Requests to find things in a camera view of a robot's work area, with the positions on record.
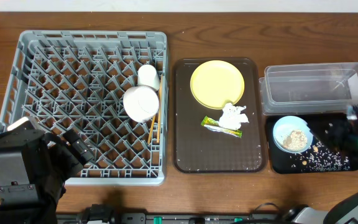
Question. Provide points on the dark brown serving tray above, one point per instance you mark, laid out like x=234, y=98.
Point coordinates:
x=197, y=149

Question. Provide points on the green snack wrapper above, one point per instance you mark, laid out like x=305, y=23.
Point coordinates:
x=213, y=125

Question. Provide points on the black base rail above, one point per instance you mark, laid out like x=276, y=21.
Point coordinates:
x=99, y=213

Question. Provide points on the black waste bin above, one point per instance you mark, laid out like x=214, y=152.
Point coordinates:
x=280, y=160

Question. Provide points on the grey dishwasher rack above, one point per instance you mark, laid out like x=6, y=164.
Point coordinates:
x=76, y=79

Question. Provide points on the white napkin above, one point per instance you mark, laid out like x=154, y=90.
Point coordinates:
x=233, y=117

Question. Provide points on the cream cup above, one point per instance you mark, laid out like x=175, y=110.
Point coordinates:
x=148, y=76

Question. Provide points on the spilled rice food waste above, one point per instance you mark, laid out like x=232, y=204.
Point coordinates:
x=318, y=158

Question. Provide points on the clear plastic bin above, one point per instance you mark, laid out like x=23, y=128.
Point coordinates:
x=309, y=88

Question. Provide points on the blue bowl with food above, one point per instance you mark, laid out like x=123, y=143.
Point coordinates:
x=291, y=134

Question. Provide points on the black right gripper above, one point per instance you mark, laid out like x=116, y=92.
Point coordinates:
x=339, y=133

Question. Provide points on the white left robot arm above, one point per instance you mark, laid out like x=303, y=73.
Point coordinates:
x=49, y=190

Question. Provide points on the wooden chopstick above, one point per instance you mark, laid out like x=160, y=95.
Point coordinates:
x=160, y=109
x=151, y=130

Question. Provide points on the yellow plate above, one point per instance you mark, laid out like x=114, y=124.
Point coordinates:
x=215, y=83

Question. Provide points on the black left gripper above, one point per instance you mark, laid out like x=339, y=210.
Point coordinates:
x=66, y=154

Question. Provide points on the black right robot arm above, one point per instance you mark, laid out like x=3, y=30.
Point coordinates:
x=345, y=212

